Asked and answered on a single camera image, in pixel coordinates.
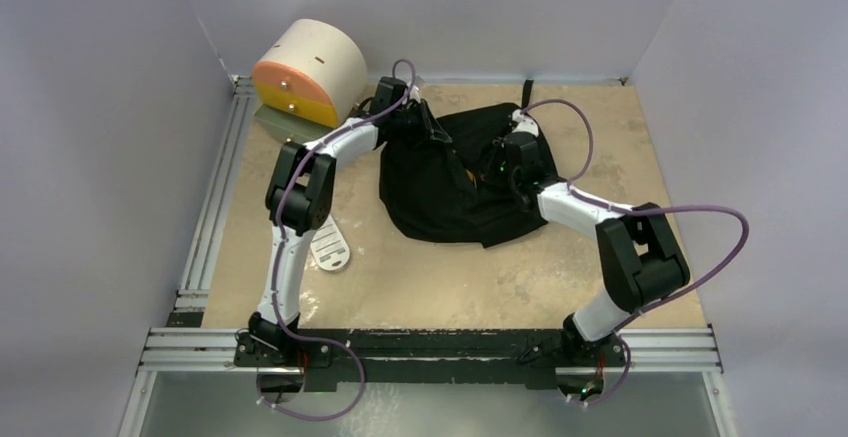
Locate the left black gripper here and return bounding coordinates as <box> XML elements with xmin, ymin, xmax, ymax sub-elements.
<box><xmin>389</xmin><ymin>98</ymin><xmax>449</xmax><ymax>148</ymax></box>

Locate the black student backpack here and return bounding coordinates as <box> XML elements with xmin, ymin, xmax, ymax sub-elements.
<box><xmin>379</xmin><ymin>102</ymin><xmax>558</xmax><ymax>248</ymax></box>

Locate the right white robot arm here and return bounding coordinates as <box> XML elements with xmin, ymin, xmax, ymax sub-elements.
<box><xmin>489</xmin><ymin>131</ymin><xmax>691</xmax><ymax>364</ymax></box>

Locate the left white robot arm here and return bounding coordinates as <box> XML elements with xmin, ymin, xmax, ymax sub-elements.
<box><xmin>236</xmin><ymin>77</ymin><xmax>430</xmax><ymax>367</ymax></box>

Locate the cream round drawer cabinet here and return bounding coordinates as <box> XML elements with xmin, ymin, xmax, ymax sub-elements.
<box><xmin>251</xmin><ymin>19</ymin><xmax>368</xmax><ymax>143</ymax></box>

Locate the white oval label card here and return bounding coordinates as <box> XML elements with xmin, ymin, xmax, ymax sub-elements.
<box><xmin>310</xmin><ymin>216</ymin><xmax>351</xmax><ymax>273</ymax></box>

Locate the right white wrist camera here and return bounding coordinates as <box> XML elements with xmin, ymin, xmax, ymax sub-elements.
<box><xmin>510</xmin><ymin>109</ymin><xmax>540</xmax><ymax>138</ymax></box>

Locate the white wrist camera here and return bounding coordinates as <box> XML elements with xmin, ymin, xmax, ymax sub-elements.
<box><xmin>510</xmin><ymin>109</ymin><xmax>540</xmax><ymax>138</ymax></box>
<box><xmin>406</xmin><ymin>85</ymin><xmax>421</xmax><ymax>103</ymax></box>

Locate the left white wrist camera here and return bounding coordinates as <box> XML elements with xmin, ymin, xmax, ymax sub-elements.
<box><xmin>406</xmin><ymin>85</ymin><xmax>421</xmax><ymax>103</ymax></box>

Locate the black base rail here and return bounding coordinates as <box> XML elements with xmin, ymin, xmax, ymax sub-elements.
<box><xmin>233</xmin><ymin>328</ymin><xmax>626</xmax><ymax>393</ymax></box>

